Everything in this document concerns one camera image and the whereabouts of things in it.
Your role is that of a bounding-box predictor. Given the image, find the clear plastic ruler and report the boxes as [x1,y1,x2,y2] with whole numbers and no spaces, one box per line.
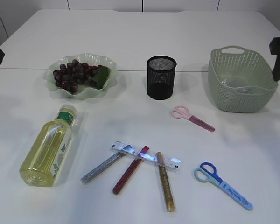
[110,141,182,172]

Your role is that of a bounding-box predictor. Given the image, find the red glitter pen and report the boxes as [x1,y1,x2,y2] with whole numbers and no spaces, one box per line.
[112,146,149,195]

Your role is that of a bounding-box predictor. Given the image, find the clear plastic sheet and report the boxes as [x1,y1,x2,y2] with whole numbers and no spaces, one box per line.
[221,77,265,95]

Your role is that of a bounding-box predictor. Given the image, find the black mesh pen holder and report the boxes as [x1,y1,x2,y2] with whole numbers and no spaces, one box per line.
[147,56,177,100]

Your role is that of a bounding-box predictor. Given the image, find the silver glitter pen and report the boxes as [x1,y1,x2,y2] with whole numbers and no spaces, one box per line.
[81,152,124,185]

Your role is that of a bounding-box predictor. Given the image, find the yellow tea bottle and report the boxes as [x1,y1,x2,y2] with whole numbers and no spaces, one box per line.
[19,105,77,187]

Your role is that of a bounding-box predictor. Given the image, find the red artificial grape bunch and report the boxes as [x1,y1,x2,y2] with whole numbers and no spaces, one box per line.
[52,59,110,94]

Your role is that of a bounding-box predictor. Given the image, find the pink scissors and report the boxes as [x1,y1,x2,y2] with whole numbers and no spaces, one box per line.
[171,105,215,133]

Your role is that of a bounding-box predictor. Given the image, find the green woven plastic basket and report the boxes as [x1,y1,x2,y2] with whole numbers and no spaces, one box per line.
[208,46,278,113]

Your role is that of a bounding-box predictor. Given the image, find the gold glitter pen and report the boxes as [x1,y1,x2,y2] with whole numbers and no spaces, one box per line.
[156,152,175,212]

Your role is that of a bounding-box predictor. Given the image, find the blue scissors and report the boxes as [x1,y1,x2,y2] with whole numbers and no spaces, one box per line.
[194,162,253,211]

